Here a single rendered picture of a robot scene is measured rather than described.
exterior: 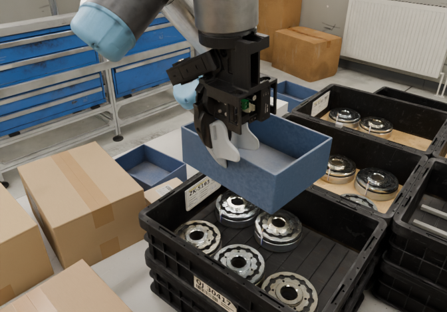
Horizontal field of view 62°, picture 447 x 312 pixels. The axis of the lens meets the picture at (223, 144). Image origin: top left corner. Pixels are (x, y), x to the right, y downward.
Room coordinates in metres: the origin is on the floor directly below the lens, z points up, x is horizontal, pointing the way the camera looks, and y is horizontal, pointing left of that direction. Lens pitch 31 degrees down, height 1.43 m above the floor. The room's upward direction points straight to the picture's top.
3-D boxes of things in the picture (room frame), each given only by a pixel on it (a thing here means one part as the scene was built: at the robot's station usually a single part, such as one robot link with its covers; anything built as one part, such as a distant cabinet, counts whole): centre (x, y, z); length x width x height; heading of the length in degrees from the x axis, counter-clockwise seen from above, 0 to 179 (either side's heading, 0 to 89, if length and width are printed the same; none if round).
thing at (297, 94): (1.57, -0.31, 0.73); 0.20 x 0.15 x 0.07; 43
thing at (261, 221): (0.61, -0.12, 0.86); 0.10 x 0.10 x 0.01
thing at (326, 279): (0.55, -0.07, 0.87); 0.40 x 0.30 x 0.11; 51
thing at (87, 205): (0.78, 0.38, 0.78); 0.30 x 0.22 x 0.16; 39
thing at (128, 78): (2.74, 0.52, 0.60); 0.72 x 0.03 x 0.56; 135
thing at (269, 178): (0.53, -0.05, 1.10); 0.20 x 0.15 x 0.07; 45
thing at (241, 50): (0.45, -0.01, 1.26); 0.09 x 0.08 x 0.12; 44
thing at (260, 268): (0.50, -0.03, 0.86); 0.10 x 0.10 x 0.01
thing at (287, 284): (0.43, -0.12, 0.86); 0.05 x 0.05 x 0.01
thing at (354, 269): (0.55, -0.07, 0.92); 0.40 x 0.30 x 0.02; 51
